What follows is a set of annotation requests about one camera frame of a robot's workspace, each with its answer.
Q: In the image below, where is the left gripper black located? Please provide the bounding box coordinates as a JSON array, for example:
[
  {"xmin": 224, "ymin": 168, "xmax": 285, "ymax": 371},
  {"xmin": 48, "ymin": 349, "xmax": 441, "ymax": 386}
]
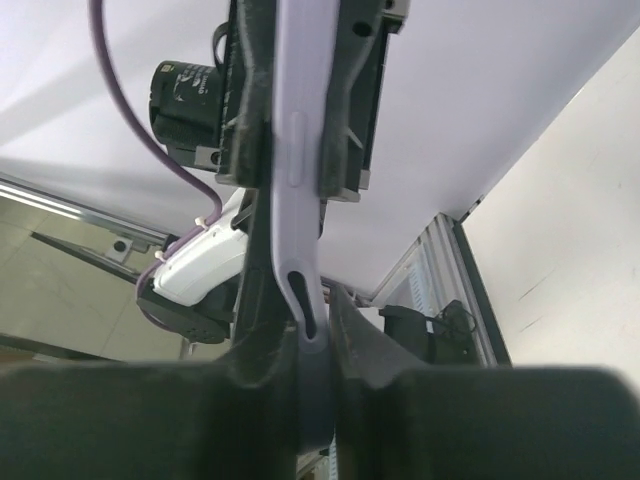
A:
[{"xmin": 214, "ymin": 0, "xmax": 414, "ymax": 204}]

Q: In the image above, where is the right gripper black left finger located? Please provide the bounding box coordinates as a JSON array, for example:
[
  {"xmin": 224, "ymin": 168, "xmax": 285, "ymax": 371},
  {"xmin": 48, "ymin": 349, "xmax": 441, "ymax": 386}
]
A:
[{"xmin": 189, "ymin": 269, "xmax": 306, "ymax": 480}]

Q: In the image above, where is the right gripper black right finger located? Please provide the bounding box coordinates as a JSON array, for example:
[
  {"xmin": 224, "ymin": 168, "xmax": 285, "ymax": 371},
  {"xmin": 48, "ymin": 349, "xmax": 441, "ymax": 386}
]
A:
[{"xmin": 330, "ymin": 287, "xmax": 450, "ymax": 479}]

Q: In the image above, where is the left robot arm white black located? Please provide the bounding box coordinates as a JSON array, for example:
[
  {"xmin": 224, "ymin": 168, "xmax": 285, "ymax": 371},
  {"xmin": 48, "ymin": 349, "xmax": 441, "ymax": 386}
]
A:
[{"xmin": 136, "ymin": 1, "xmax": 408, "ymax": 347}]

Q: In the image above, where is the left aluminium frame post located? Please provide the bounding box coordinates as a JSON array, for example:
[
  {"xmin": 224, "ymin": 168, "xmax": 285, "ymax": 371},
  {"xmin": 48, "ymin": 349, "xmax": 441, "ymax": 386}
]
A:
[{"xmin": 372, "ymin": 213, "xmax": 511, "ymax": 366}]

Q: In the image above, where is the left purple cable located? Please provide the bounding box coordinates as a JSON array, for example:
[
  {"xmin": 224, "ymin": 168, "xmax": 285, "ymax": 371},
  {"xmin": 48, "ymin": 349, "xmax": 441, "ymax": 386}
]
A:
[{"xmin": 87, "ymin": 0, "xmax": 226, "ymax": 331}]

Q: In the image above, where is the aluminium rail front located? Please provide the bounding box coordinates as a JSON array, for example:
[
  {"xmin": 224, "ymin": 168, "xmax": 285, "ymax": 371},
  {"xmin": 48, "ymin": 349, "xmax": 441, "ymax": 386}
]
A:
[{"xmin": 1, "ymin": 174, "xmax": 169, "ymax": 246}]

